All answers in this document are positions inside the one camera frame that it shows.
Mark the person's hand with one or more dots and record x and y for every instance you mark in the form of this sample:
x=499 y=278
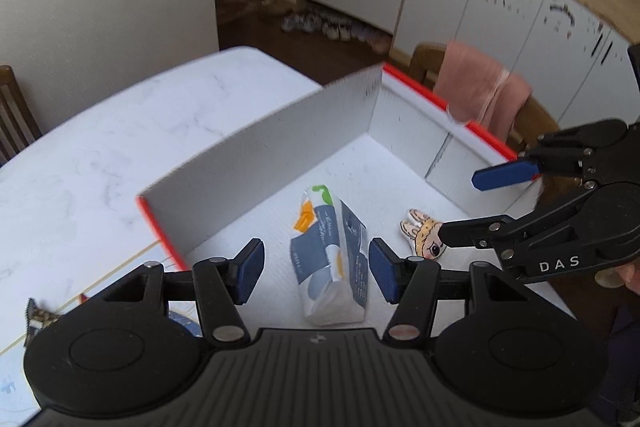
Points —
x=623 y=276

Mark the wooden chair with towel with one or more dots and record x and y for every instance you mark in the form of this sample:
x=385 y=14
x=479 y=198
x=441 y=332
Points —
x=533 y=119

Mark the red white cardboard box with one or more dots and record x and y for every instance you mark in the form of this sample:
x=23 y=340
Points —
x=378 y=140

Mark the row of shoes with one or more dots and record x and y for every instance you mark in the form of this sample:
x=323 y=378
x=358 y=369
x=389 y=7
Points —
x=337 y=27

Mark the bunny doll keychain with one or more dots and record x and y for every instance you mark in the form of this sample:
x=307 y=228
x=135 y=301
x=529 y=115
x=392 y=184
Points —
x=421 y=232

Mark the dark wooden chair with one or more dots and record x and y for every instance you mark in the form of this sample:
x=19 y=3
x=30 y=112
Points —
x=19 y=129

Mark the pink towel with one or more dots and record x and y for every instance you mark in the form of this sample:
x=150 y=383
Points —
x=478 y=88

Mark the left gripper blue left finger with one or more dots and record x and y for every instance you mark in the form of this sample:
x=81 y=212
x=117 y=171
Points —
x=231 y=279

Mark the black snack packet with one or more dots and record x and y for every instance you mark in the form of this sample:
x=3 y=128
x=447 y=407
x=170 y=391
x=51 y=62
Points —
x=37 y=319

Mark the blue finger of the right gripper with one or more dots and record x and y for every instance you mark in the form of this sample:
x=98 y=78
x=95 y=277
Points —
x=507 y=174
x=472 y=232

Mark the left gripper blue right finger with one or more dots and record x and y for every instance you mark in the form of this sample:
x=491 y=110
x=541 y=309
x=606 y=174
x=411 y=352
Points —
x=391 y=272

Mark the blue white tissue pack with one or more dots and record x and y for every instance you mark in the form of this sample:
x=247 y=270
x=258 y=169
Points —
x=328 y=251

